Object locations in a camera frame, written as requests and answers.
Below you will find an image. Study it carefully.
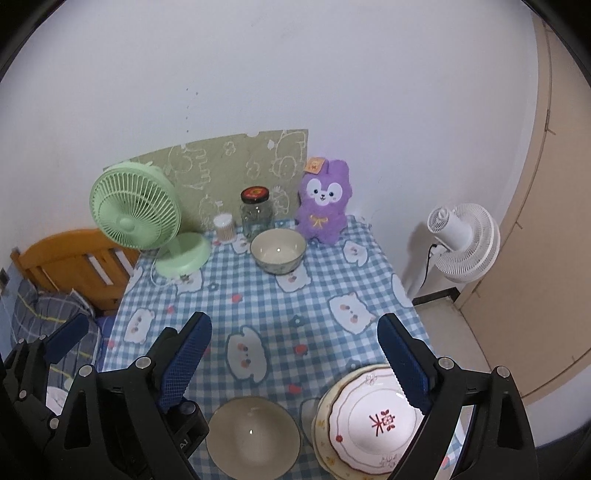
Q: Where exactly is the wooden bed headboard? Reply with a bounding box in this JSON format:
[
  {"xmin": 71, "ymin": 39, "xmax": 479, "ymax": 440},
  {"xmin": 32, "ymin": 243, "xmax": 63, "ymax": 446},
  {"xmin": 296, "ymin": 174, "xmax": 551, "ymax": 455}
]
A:
[{"xmin": 10, "ymin": 229, "xmax": 141, "ymax": 317}]

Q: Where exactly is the white plate with red pattern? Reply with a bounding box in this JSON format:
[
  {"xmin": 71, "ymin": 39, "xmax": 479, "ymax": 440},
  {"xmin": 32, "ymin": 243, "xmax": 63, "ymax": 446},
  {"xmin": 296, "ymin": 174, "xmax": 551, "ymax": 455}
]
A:
[{"xmin": 329, "ymin": 373, "xmax": 428, "ymax": 474}]

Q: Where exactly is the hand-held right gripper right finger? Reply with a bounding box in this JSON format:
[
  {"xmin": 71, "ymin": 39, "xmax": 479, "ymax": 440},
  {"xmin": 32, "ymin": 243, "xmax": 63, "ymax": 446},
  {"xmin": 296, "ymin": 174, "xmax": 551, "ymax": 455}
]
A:
[{"xmin": 376, "ymin": 313, "xmax": 539, "ymax": 480}]

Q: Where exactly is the floral ceramic bowl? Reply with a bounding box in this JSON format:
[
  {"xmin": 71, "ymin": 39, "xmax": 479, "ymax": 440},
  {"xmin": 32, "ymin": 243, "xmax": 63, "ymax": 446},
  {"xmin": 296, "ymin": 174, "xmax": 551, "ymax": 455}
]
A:
[
  {"xmin": 205, "ymin": 395, "xmax": 302, "ymax": 476},
  {"xmin": 250, "ymin": 228, "xmax": 307, "ymax": 276}
]

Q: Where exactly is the beige door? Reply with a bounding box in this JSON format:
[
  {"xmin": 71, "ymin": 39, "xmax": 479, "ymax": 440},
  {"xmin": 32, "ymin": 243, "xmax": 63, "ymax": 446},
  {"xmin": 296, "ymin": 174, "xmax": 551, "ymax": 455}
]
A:
[{"xmin": 455, "ymin": 14, "xmax": 591, "ymax": 407}]

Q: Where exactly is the grey plaid pillow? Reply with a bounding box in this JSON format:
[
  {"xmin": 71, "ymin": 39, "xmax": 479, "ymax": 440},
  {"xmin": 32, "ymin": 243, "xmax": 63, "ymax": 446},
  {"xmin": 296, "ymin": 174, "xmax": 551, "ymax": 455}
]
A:
[{"xmin": 9, "ymin": 277, "xmax": 102, "ymax": 370}]

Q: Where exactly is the white standing fan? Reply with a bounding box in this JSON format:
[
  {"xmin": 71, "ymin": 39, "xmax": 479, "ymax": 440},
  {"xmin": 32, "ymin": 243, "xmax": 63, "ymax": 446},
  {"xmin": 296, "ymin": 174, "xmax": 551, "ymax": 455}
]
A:
[{"xmin": 402, "ymin": 202, "xmax": 502, "ymax": 301}]

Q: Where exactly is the blue checkered tablecloth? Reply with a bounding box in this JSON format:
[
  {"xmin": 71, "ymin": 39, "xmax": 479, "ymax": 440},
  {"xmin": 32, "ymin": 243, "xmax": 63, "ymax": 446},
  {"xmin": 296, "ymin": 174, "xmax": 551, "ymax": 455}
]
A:
[{"xmin": 99, "ymin": 215, "xmax": 465, "ymax": 480}]

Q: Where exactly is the cotton swab box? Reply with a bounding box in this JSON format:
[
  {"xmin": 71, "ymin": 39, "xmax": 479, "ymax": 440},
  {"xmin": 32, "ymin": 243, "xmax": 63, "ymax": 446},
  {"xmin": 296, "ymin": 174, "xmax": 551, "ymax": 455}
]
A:
[{"xmin": 213, "ymin": 213, "xmax": 237, "ymax": 244}]

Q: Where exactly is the small yellow floral plate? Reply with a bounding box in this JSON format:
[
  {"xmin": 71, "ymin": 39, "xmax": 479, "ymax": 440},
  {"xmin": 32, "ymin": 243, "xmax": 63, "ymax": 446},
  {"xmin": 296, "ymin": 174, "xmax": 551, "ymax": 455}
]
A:
[{"xmin": 321, "ymin": 364, "xmax": 416, "ymax": 478}]

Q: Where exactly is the green patterned board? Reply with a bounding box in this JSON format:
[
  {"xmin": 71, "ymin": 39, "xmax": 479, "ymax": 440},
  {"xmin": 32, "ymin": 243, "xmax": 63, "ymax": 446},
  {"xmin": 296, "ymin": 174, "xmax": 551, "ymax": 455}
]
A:
[{"xmin": 127, "ymin": 128, "xmax": 309, "ymax": 232}]

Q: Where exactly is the glass jar with dark lid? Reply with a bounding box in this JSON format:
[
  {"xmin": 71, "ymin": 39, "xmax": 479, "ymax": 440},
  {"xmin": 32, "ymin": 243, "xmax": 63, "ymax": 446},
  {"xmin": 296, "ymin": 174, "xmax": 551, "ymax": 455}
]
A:
[{"xmin": 239, "ymin": 186, "xmax": 274, "ymax": 241}]

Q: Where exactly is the purple plush bunny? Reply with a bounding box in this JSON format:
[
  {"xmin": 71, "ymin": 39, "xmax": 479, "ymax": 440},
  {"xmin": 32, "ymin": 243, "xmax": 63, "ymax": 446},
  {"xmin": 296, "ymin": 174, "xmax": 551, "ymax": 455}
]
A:
[{"xmin": 294, "ymin": 157, "xmax": 355, "ymax": 245}]

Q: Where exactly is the black fan cable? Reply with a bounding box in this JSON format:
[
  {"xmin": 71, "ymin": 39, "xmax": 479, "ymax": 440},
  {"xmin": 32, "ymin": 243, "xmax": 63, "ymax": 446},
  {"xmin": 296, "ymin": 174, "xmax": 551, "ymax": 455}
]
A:
[{"xmin": 425, "ymin": 242, "xmax": 444, "ymax": 282}]

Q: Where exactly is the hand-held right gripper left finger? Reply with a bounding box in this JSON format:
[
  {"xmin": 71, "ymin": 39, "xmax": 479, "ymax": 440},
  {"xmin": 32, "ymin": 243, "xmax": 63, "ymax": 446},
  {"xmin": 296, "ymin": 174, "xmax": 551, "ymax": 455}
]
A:
[{"xmin": 53, "ymin": 311, "xmax": 213, "ymax": 480}]

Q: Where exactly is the white fan cable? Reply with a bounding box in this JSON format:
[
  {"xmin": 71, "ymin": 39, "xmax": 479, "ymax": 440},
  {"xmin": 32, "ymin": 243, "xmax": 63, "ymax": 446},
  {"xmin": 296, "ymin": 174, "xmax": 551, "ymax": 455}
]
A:
[{"xmin": 150, "ymin": 249, "xmax": 178, "ymax": 287}]

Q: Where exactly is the green desk fan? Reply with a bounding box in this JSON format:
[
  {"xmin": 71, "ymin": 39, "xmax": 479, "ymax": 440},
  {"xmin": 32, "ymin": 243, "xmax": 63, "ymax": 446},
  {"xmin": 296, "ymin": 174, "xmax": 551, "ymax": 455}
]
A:
[{"xmin": 89, "ymin": 162, "xmax": 212, "ymax": 279}]

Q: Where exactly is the large yellow floral plate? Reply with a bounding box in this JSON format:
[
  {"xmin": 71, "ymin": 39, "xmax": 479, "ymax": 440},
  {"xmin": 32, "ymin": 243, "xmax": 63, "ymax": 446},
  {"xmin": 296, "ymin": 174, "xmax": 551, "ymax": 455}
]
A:
[{"xmin": 310, "ymin": 362, "xmax": 462, "ymax": 480}]

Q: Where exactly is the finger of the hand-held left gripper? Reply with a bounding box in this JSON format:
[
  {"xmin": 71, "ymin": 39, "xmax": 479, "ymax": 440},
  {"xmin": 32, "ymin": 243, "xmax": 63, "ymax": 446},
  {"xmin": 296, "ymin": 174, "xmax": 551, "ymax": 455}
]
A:
[{"xmin": 0, "ymin": 314, "xmax": 90, "ymax": 444}]

